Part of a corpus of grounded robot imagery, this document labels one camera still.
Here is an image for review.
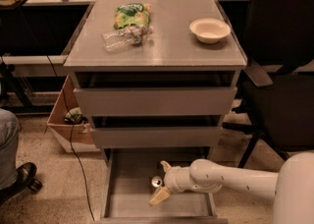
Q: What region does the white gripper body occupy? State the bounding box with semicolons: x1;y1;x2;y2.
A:
164;166;194;194

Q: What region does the orange soda can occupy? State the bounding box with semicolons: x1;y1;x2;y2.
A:
151;176;163;188

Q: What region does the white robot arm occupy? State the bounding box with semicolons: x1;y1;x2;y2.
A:
149;152;314;224

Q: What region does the middle grey drawer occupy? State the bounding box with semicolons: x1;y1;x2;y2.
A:
90;115;222;148

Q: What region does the grey drawer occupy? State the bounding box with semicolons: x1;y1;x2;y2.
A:
90;115;222;148
72;71;236;116

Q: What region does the open bottom drawer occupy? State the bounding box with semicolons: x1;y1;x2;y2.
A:
97;147;229;224

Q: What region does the top grey drawer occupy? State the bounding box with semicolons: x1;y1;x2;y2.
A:
72;71;236;116

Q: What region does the grey drawer cabinet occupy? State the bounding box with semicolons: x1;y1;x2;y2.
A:
65;0;246;156

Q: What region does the cardboard box on floor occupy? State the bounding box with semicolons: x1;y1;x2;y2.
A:
47;76;97;152

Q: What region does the black office chair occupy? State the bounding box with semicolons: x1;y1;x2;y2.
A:
224;0;314;168

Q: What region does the clear plastic water bottle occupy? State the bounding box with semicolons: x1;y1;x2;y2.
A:
102;26;154;52

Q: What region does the black shoe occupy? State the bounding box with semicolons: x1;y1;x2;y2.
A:
0;162;37;205

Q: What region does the white paper bowl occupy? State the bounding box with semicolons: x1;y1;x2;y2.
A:
189;19;231;44

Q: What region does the green chip bag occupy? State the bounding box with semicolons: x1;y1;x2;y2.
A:
113;3;151;29

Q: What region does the person leg in jeans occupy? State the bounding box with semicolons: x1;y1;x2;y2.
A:
0;109;20;190

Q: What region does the black floor cable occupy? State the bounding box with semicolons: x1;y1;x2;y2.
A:
45;54;96;222

